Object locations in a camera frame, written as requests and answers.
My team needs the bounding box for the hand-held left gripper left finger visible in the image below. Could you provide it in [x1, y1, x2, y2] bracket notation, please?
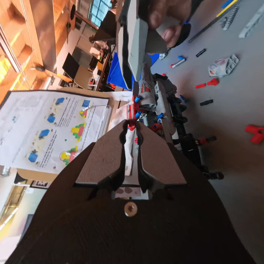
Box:
[75, 120, 127, 187]

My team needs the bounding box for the printed instruction sheet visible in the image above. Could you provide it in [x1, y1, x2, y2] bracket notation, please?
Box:
[0, 91, 110, 174]

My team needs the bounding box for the white and black lego piece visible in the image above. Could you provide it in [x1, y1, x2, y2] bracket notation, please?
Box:
[158, 48, 171, 61]

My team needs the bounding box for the white page holder bar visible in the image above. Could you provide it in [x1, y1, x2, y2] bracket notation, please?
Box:
[103, 103, 113, 134]

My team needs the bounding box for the white lego beam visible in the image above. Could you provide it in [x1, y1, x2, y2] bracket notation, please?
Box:
[238, 8, 264, 39]

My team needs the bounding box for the black monitor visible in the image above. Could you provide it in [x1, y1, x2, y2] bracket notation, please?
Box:
[62, 52, 80, 80]

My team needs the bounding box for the white patterned paper bag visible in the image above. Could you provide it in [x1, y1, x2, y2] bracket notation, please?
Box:
[108, 104, 137, 176]

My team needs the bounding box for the glass window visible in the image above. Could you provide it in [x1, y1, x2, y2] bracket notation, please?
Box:
[90, 0, 113, 25]

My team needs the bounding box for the blue plastic bin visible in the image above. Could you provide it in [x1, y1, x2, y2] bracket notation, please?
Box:
[106, 53, 160, 90]

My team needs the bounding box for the long black lego axle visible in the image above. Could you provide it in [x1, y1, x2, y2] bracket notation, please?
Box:
[188, 15, 223, 43]

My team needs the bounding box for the page holder wire arm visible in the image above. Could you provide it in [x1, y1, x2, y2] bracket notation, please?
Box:
[82, 105, 109, 111]

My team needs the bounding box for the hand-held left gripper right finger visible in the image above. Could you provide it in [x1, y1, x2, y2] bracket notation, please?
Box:
[136, 121, 187, 187]

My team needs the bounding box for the white paper slip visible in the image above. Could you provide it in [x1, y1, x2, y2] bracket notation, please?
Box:
[108, 91, 133, 101]

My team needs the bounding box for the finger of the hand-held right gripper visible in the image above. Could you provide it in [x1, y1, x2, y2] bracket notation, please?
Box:
[126, 0, 149, 82]
[116, 0, 134, 91]

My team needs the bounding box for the grey lego shock absorber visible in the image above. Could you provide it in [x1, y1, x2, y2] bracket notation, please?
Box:
[170, 55, 187, 69]

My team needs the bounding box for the person's right hand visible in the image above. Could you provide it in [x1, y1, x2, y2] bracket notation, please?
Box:
[138, 0, 195, 47]

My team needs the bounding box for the white red-striped lego panel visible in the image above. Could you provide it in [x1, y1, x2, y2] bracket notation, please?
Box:
[208, 54, 240, 78]

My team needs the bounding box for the red grey lego car model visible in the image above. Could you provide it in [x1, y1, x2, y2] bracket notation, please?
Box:
[126, 62, 224, 180]

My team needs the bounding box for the red lego angle connector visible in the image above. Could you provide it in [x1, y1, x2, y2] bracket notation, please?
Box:
[245, 124, 264, 144]

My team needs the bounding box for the yellow strip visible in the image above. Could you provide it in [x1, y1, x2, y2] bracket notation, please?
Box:
[216, 0, 241, 18]

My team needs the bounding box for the grey lego gear rack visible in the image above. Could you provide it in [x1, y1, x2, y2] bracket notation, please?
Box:
[220, 7, 240, 31]

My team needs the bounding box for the brown board document stand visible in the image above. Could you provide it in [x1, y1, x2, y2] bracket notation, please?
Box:
[0, 86, 116, 183]

